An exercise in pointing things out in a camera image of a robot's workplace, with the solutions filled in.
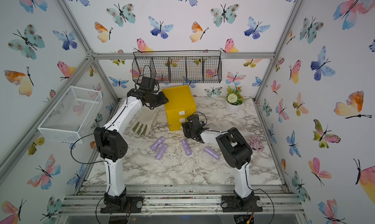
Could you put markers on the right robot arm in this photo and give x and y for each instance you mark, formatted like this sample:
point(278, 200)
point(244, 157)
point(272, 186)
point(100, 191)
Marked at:
point(234, 148)

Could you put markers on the white mesh wall basket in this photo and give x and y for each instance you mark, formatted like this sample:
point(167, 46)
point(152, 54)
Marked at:
point(69, 118)

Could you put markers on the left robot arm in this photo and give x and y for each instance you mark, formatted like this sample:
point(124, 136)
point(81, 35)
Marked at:
point(112, 146)

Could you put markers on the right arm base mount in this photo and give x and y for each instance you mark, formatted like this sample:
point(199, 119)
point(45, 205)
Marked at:
point(235, 203)

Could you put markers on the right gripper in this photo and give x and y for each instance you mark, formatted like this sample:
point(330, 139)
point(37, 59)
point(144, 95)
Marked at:
point(184, 126)

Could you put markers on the pink coral ornament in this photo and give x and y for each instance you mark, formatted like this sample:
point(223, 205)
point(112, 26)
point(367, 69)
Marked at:
point(256, 144)

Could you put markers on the yellow drawer cabinet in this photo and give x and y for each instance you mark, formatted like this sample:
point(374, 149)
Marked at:
point(181, 104)

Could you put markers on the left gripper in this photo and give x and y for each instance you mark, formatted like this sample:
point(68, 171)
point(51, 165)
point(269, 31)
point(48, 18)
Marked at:
point(163, 100)

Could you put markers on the black wire wall basket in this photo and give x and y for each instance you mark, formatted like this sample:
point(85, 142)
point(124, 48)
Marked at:
point(187, 67)

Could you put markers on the white green work glove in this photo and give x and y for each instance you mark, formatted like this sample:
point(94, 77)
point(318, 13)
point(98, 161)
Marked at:
point(145, 121)

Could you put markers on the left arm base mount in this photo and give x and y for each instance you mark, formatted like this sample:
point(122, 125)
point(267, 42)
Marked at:
point(122, 204)

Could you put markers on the potted artificial plant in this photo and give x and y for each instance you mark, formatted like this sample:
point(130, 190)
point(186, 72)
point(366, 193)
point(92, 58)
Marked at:
point(234, 99)

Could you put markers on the purple bag roll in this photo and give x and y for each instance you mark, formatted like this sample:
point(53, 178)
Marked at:
point(158, 143)
point(162, 150)
point(186, 147)
point(212, 153)

